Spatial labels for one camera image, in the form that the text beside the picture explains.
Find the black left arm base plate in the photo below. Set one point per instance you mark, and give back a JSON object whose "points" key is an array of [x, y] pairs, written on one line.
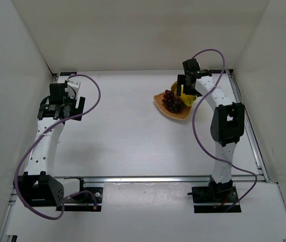
{"points": [[88, 199]]}

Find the aluminium front table rail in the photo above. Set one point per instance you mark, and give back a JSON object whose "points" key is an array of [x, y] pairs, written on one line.
{"points": [[146, 179]]}

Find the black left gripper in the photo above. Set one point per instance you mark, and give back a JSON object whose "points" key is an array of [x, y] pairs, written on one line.
{"points": [[75, 111]]}

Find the dark right corner bracket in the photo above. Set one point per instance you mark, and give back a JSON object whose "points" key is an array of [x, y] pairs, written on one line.
{"points": [[215, 71]]}

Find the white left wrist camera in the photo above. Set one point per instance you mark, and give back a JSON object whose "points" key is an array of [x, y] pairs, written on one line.
{"points": [[72, 88]]}

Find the dark corner bracket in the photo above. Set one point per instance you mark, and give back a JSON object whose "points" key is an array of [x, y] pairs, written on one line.
{"points": [[215, 71], [67, 73]]}

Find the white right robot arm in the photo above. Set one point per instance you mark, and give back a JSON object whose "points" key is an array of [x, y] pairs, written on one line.
{"points": [[227, 124]]}

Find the dark red fake grapes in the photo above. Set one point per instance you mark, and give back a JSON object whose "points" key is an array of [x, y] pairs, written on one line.
{"points": [[172, 103]]}

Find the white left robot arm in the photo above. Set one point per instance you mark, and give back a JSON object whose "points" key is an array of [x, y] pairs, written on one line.
{"points": [[37, 184]]}

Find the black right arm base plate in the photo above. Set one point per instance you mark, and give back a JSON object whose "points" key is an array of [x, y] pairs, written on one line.
{"points": [[205, 202]]}

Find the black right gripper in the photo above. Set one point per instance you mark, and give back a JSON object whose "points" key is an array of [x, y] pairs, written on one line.
{"points": [[181, 82]]}

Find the yellow fake banana bunch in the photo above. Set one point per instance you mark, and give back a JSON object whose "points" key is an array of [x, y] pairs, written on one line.
{"points": [[188, 100]]}

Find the dark left corner bracket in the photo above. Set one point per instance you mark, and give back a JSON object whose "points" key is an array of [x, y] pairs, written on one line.
{"points": [[67, 73]]}

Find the woven triangular fruit basket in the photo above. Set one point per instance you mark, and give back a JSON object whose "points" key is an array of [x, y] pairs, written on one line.
{"points": [[183, 114]]}

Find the aluminium right side rail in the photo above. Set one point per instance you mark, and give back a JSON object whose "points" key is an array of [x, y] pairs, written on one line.
{"points": [[249, 130]]}

